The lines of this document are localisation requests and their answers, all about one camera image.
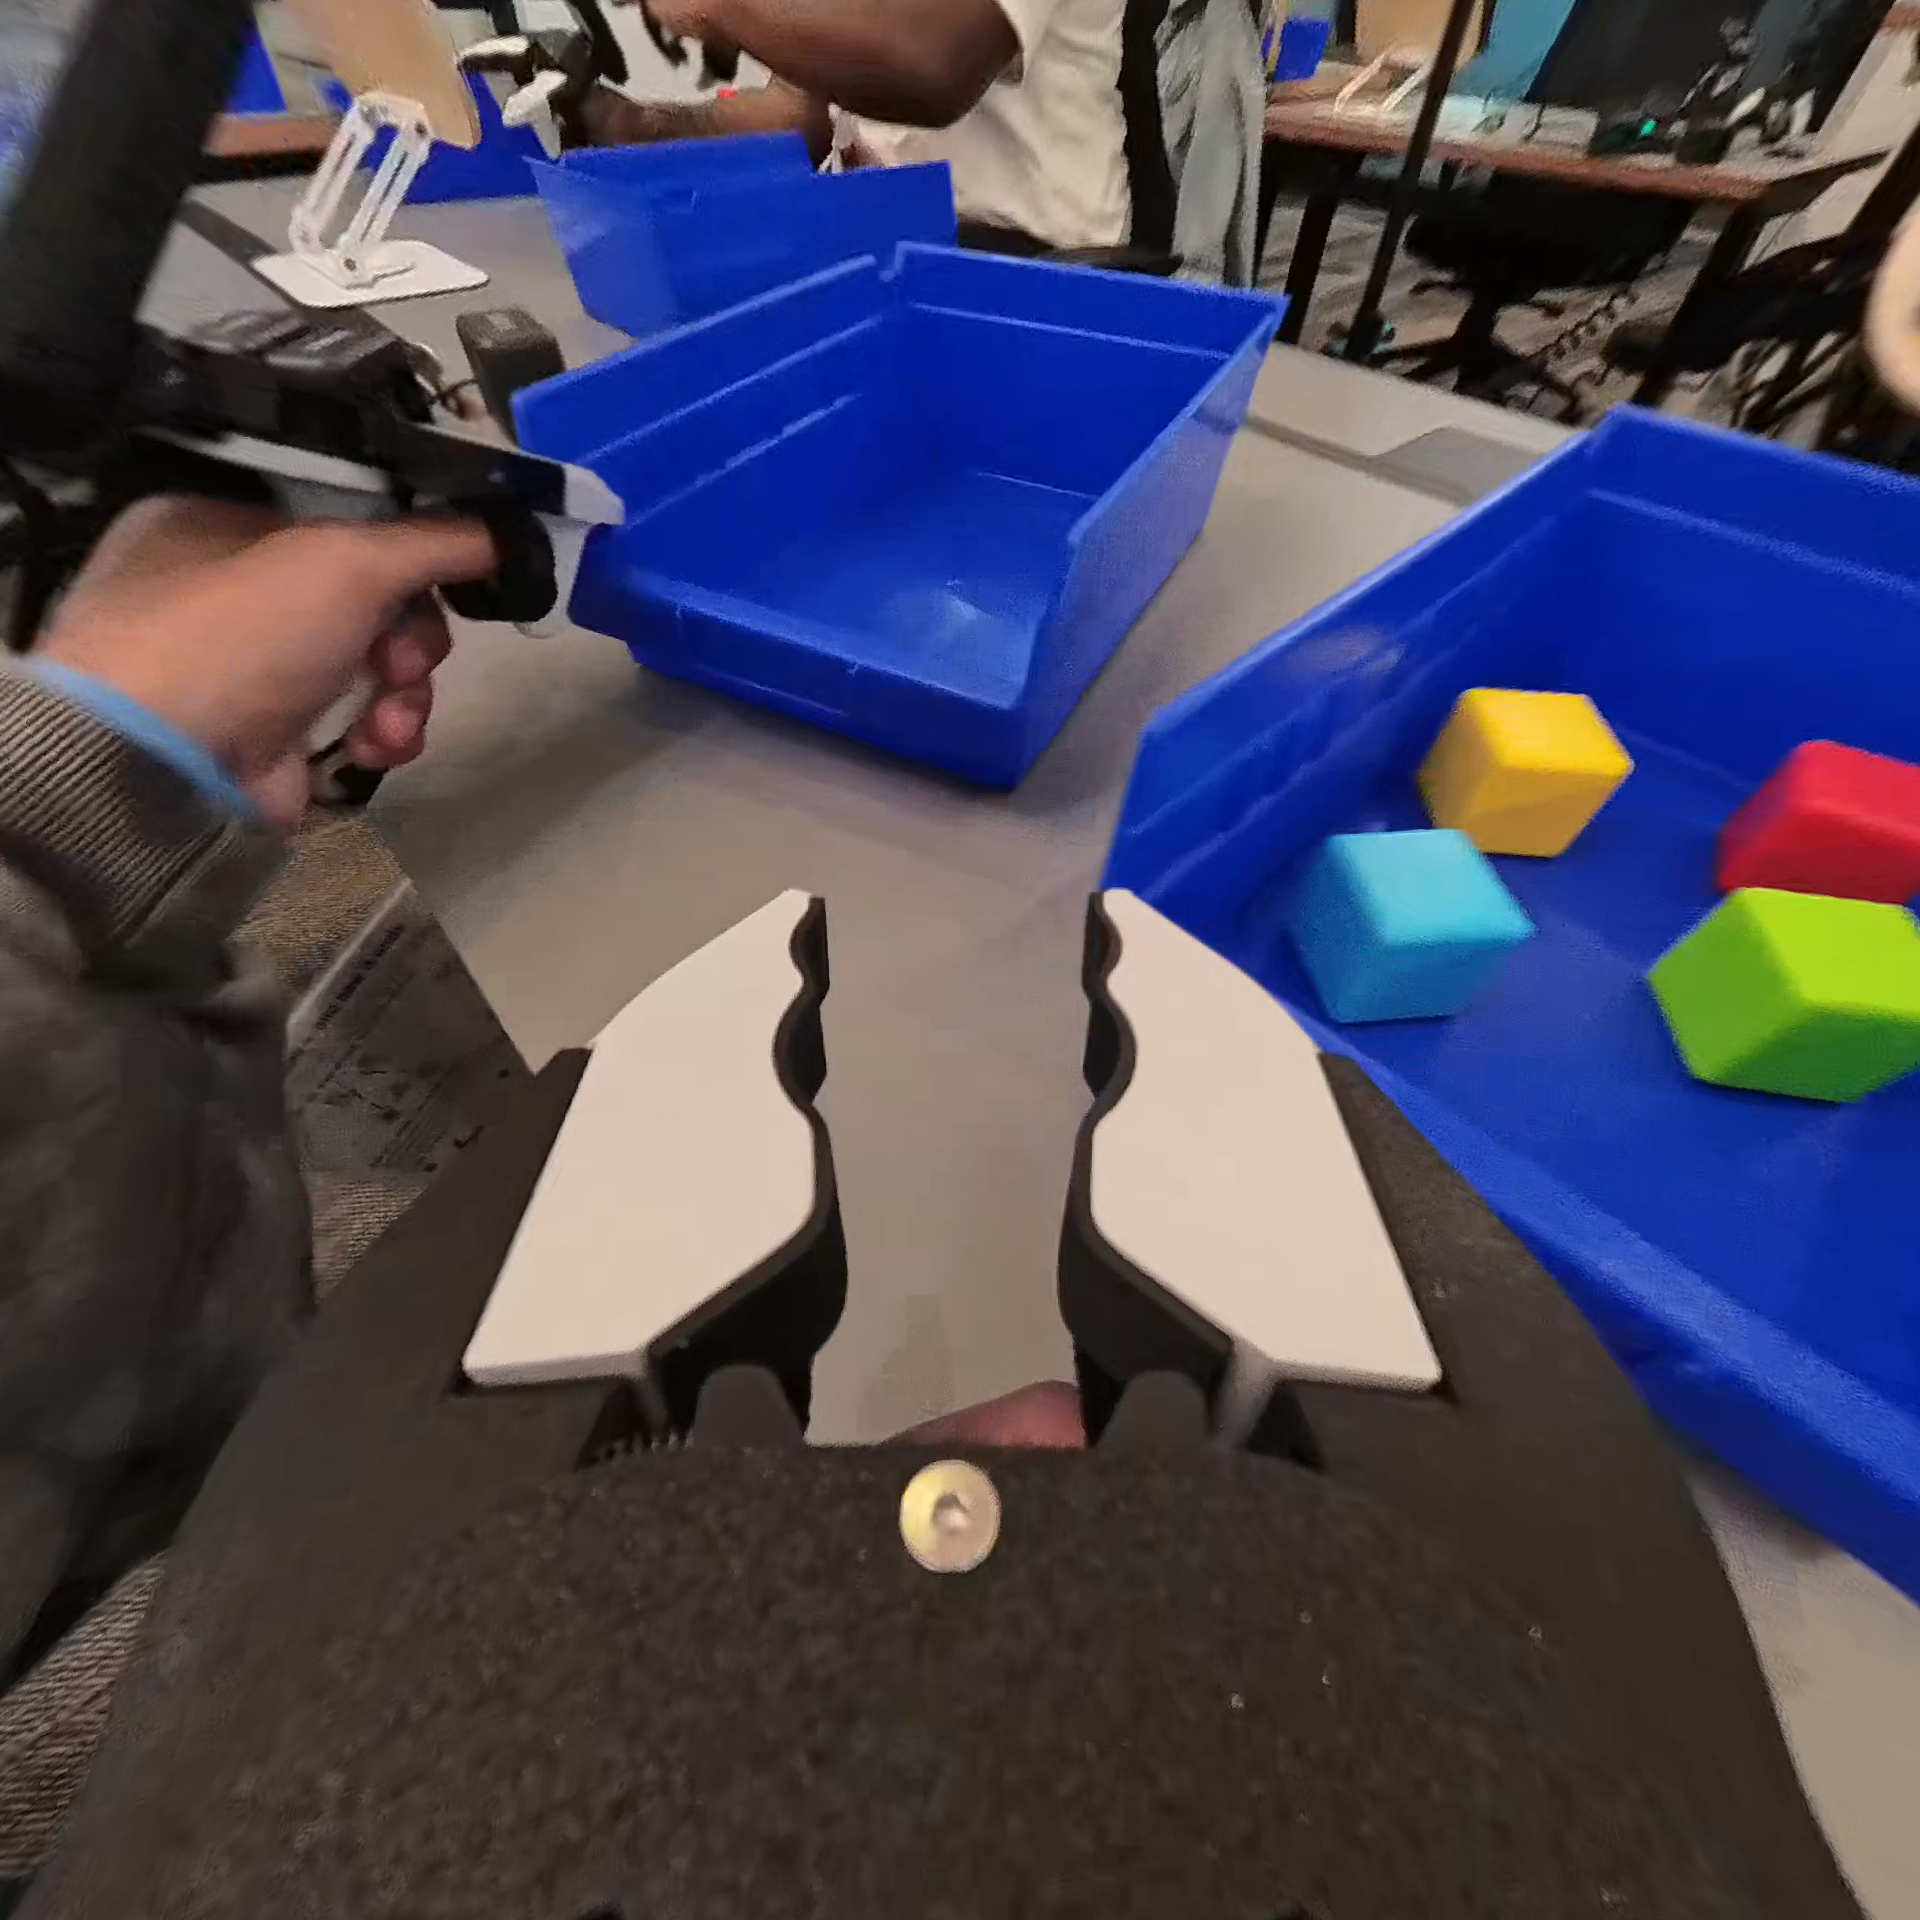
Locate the green cube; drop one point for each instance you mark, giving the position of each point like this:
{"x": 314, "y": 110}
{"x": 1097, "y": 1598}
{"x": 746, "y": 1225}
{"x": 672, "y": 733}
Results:
{"x": 1786, "y": 990}

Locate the blue plastic bin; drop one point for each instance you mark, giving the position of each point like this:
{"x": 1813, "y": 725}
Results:
{"x": 1576, "y": 1201}
{"x": 900, "y": 571}
{"x": 675, "y": 225}

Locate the light blue cube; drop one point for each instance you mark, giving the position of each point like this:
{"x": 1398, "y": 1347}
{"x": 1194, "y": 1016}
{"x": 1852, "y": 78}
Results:
{"x": 1401, "y": 923}

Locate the person's left forearm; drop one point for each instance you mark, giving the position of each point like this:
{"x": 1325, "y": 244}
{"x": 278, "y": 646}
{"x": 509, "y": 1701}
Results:
{"x": 118, "y": 1051}

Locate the yellow cube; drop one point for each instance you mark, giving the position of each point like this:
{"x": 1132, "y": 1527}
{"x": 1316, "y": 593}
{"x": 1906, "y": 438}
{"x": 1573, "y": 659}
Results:
{"x": 1523, "y": 773}

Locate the person's left hand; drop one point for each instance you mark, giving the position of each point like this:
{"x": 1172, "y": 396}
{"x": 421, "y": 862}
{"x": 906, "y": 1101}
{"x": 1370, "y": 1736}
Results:
{"x": 253, "y": 629}

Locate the wooden background table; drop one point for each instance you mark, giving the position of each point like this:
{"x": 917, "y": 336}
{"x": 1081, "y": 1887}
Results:
{"x": 1500, "y": 149}

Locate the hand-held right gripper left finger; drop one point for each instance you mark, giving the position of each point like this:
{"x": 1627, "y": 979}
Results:
{"x": 660, "y": 1201}

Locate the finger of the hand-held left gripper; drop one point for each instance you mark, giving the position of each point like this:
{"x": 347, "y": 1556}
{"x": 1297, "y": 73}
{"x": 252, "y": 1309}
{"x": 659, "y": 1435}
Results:
{"x": 571, "y": 580}
{"x": 493, "y": 464}

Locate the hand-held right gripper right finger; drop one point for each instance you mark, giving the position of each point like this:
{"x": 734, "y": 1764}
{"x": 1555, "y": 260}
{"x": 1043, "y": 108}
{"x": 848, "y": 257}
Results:
{"x": 1244, "y": 1201}

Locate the black power adapter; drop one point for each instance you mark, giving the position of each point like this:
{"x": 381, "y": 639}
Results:
{"x": 509, "y": 368}

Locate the printed paper sheet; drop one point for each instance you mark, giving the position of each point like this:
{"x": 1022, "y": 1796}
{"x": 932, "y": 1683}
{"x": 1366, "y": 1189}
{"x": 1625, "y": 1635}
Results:
{"x": 389, "y": 1051}

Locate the red cube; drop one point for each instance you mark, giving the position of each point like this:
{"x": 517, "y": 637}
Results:
{"x": 1829, "y": 825}

